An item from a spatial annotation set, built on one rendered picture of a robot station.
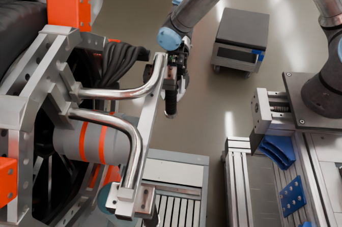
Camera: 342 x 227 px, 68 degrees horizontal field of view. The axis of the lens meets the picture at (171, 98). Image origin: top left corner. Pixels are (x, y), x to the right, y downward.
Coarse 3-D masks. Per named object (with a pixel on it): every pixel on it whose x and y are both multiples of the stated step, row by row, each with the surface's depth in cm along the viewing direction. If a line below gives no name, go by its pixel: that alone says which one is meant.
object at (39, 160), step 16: (16, 64) 51; (80, 64) 82; (0, 80) 47; (80, 80) 88; (48, 128) 76; (48, 144) 74; (48, 160) 70; (64, 160) 79; (48, 176) 71; (64, 176) 85; (32, 192) 79; (48, 192) 72; (64, 192) 80; (48, 208) 73
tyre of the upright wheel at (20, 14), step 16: (0, 0) 57; (0, 16) 47; (16, 16) 49; (32, 16) 53; (0, 32) 46; (16, 32) 49; (32, 32) 54; (0, 48) 46; (16, 48) 50; (80, 48) 77; (0, 64) 46; (80, 176) 88; (48, 224) 70
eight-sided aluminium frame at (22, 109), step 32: (64, 32) 53; (32, 64) 49; (96, 64) 80; (0, 96) 42; (32, 96) 43; (0, 128) 42; (32, 128) 44; (32, 160) 45; (96, 192) 82; (0, 224) 44; (32, 224) 47; (64, 224) 71
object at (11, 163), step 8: (0, 160) 40; (8, 160) 40; (16, 160) 41; (0, 168) 38; (8, 168) 39; (16, 168) 41; (0, 176) 38; (8, 176) 40; (16, 176) 42; (0, 184) 38; (8, 184) 40; (16, 184) 42; (0, 192) 38; (8, 192) 40; (16, 192) 42; (0, 200) 38; (8, 200) 40; (0, 208) 39
